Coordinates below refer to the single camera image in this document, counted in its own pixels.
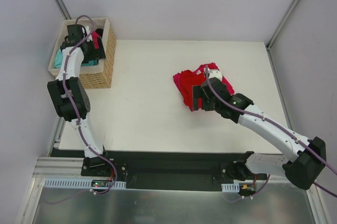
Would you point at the teal t shirt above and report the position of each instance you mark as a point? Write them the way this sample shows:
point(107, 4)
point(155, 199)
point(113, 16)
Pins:
point(59, 58)

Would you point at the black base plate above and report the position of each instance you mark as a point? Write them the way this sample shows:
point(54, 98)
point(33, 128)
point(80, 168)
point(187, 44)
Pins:
point(169, 170)

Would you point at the white cable duct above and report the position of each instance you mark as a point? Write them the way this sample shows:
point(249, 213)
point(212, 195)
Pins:
point(70, 183)
point(231, 188)

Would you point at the red t shirt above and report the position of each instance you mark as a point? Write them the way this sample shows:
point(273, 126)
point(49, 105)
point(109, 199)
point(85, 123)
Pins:
point(187, 100)

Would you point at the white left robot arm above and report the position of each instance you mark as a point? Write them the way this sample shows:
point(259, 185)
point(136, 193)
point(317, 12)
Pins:
point(81, 45)

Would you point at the black t shirt in basket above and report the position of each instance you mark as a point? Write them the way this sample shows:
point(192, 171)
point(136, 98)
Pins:
point(99, 31)

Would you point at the wicker basket with liner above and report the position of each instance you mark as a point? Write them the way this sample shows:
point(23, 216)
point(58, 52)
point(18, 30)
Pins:
point(91, 77)

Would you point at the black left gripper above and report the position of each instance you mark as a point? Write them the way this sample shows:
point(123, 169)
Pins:
point(95, 51)

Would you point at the right white cable duct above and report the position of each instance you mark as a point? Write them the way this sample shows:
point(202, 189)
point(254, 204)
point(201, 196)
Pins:
point(231, 188)

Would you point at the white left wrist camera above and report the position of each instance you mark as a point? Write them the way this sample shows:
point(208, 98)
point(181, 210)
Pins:
point(87, 33)

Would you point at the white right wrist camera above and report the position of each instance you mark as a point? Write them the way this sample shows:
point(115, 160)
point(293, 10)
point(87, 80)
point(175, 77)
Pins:
point(214, 74)

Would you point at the right aluminium frame post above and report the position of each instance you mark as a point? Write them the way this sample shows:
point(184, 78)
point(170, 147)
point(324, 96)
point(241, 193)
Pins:
point(284, 20)

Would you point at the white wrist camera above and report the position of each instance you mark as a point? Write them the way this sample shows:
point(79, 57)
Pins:
point(87, 33)
point(214, 74)

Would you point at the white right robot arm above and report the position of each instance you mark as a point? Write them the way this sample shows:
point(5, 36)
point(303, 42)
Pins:
point(301, 159)

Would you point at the left white cable duct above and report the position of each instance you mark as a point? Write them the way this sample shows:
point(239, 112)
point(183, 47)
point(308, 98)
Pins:
point(70, 183)

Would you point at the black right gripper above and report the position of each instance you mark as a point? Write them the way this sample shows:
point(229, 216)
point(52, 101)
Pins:
point(197, 98)

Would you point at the magenta t shirt in basket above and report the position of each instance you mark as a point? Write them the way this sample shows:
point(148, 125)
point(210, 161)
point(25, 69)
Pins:
point(96, 38)

